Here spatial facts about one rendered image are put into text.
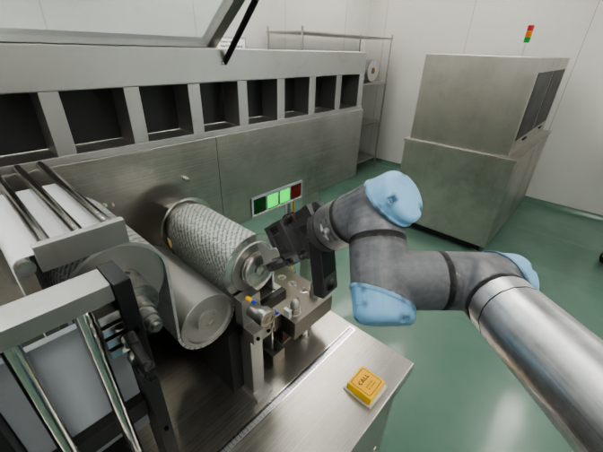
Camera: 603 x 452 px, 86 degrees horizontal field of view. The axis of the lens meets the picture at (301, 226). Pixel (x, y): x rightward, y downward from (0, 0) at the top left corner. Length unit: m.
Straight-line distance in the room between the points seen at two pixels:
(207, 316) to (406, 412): 1.52
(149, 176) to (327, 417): 0.72
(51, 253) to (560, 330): 0.52
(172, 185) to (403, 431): 1.61
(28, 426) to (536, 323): 0.53
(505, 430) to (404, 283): 1.83
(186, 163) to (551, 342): 0.82
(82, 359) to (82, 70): 0.55
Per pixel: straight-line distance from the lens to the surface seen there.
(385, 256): 0.40
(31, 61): 0.80
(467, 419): 2.14
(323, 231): 0.47
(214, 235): 0.72
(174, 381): 0.98
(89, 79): 0.82
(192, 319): 0.68
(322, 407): 0.90
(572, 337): 0.35
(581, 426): 0.32
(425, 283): 0.41
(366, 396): 0.90
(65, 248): 0.48
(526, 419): 2.29
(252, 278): 0.69
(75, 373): 0.49
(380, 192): 0.41
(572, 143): 4.94
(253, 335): 0.72
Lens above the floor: 1.66
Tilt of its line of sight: 29 degrees down
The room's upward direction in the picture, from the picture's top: 2 degrees clockwise
